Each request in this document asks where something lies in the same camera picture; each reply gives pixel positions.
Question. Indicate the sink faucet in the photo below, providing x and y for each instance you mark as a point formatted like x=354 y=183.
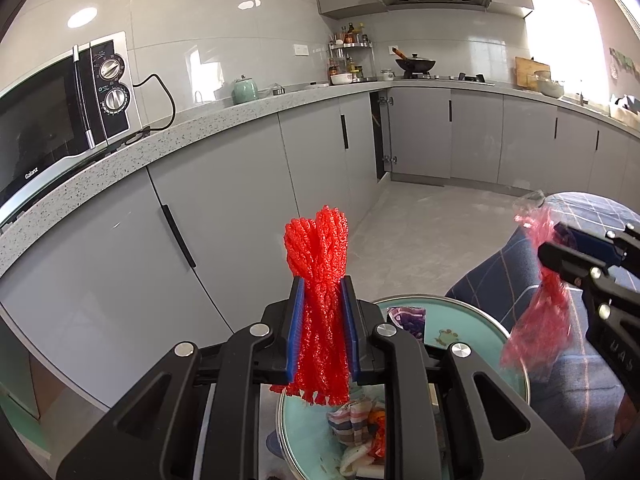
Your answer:
x=581 y=95

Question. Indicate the teal trash bin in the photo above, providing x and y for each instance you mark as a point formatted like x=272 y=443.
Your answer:
x=465 y=320

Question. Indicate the red plastic bag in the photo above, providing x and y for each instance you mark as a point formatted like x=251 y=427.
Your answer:
x=545 y=320

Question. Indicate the white dish basket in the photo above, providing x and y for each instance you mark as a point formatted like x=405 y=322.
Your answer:
x=627 y=110

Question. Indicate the red foam net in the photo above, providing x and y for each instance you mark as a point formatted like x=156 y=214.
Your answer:
x=320 y=270

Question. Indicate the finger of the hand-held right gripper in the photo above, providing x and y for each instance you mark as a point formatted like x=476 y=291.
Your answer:
x=587 y=240
x=565 y=265

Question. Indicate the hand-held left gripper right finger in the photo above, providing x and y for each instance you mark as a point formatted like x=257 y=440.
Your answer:
x=350 y=330

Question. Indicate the small glass jar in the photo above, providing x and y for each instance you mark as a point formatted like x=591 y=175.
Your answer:
x=386 y=74

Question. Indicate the black wok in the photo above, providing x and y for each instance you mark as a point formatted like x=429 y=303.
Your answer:
x=415 y=64

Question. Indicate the green ceramic teapot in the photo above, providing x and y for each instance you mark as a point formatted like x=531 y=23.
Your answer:
x=245 y=91

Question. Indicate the gas stove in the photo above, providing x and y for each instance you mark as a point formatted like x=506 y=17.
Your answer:
x=450 y=77

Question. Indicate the group of condiment bottles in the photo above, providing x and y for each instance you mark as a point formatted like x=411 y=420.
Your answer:
x=350 y=35

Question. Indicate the bright window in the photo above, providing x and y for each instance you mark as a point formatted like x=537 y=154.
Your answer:
x=565 y=35

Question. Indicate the silver black microwave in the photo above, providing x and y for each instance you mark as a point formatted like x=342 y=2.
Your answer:
x=40 y=120

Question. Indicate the small metal cup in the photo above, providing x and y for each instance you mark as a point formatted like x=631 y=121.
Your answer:
x=277 y=90

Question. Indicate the white bowl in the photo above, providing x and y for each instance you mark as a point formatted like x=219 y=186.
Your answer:
x=341 y=79

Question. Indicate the wall hooks with cloths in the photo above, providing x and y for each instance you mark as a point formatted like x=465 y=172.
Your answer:
x=625 y=62

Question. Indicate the purple snack wrapper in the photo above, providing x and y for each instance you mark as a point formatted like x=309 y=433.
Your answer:
x=407 y=320

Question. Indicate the wooden cutting board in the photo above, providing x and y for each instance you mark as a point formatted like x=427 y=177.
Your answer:
x=525 y=70

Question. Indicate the metal spice rack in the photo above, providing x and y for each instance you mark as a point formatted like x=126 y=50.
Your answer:
x=350 y=55

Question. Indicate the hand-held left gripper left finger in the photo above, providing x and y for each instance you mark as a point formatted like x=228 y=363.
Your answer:
x=295 y=330

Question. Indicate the metal bowl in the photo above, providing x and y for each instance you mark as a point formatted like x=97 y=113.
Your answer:
x=550 y=87

